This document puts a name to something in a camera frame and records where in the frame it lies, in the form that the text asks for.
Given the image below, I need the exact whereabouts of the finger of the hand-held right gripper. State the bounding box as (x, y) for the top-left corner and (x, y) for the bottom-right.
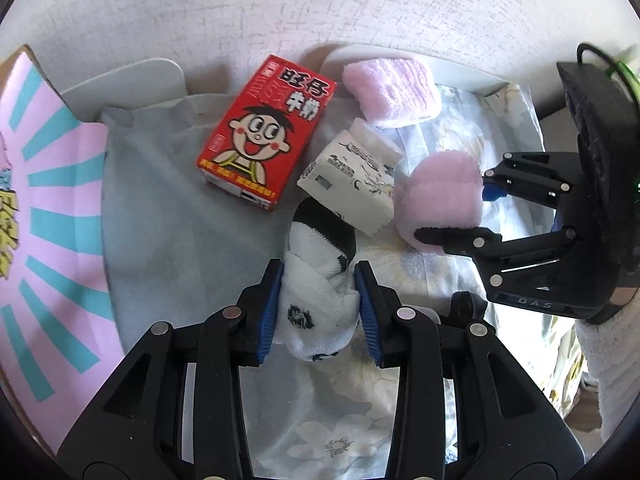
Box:
(414, 225), (583, 287)
(481, 151), (583, 211)

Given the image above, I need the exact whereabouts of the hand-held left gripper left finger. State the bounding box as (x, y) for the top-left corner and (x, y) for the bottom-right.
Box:
(57, 259), (286, 480)

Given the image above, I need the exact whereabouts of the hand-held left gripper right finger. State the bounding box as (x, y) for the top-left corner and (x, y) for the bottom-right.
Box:
(352, 260), (586, 480)

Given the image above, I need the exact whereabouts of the white black patterned sock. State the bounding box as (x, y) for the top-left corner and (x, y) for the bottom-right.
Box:
(274, 197), (362, 364)

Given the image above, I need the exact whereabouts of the pink fuzzy sock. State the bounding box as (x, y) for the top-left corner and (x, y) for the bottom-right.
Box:
(395, 152), (485, 252)

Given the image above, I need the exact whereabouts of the pink striped cardboard box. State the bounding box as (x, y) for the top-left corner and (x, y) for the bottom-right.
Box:
(0, 44), (126, 456)

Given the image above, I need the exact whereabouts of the person's right forearm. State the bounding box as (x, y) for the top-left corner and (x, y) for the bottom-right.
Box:
(574, 285), (640, 442)

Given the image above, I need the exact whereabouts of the floral blue cloth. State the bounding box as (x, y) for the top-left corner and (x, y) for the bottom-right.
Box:
(97, 80), (586, 480)

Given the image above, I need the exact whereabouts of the white printed tissue packet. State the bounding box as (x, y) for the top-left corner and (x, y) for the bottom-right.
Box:
(297, 119), (405, 237)

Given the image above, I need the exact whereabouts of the pink folded towel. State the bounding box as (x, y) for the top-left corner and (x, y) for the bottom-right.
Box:
(342, 57), (442, 129)

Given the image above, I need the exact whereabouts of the red milk carton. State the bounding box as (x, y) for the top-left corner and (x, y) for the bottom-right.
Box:
(196, 54), (339, 214)

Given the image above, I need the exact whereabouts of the green cable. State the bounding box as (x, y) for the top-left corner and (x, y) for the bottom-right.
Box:
(605, 50), (639, 82)

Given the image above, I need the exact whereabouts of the black cable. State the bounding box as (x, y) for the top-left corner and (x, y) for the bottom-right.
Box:
(576, 42), (623, 69)

